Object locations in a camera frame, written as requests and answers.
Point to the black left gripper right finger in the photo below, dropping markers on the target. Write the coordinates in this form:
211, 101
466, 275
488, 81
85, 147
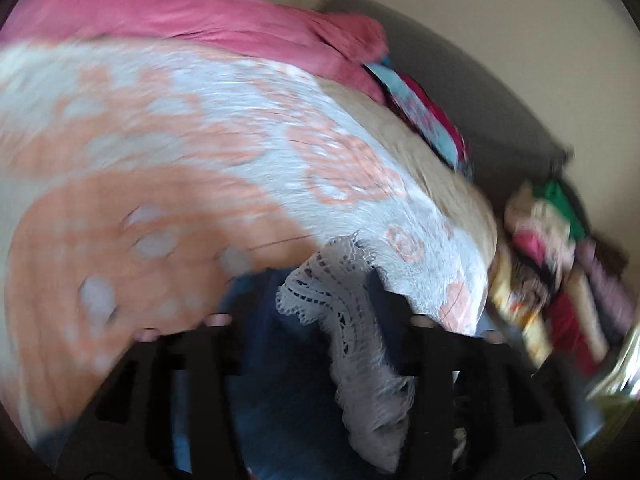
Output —
476, 413

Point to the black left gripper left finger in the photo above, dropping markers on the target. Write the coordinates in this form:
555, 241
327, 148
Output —
164, 412

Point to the blue denim pants lace trim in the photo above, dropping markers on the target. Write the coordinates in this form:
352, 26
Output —
318, 396

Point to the colourful clutter beside bed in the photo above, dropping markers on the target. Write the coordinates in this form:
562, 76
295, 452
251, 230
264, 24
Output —
558, 286

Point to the beige bed sheet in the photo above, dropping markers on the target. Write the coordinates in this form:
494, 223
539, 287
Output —
455, 197

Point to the white orange fleece blanket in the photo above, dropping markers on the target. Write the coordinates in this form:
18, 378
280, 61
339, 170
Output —
128, 167

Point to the grey upholstered headboard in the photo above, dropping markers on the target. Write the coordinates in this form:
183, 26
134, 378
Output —
509, 145

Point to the pink quilt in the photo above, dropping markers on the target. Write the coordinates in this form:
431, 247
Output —
335, 46

